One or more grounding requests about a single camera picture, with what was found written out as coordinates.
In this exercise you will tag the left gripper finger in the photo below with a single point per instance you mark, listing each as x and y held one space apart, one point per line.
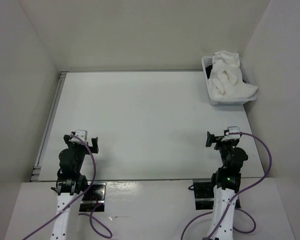
93 148
67 139

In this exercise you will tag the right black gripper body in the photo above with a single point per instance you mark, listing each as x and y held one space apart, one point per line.
225 147

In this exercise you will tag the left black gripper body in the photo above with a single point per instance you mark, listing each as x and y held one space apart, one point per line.
80 150

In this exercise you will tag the cream pleated skirt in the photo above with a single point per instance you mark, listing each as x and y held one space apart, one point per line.
226 79

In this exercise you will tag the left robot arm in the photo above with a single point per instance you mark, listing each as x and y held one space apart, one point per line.
71 185

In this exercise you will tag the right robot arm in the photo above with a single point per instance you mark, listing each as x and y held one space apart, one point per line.
226 182

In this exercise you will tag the black garment in basket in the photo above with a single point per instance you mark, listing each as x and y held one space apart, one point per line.
208 71

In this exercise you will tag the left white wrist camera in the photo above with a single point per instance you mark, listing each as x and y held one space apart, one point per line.
78 136

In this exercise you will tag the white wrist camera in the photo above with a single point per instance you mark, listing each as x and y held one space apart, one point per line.
232 133
78 136

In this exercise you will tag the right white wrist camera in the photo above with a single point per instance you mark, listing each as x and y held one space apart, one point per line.
232 133

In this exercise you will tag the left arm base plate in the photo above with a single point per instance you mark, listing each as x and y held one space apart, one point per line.
94 198

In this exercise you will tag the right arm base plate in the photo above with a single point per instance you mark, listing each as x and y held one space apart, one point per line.
203 195

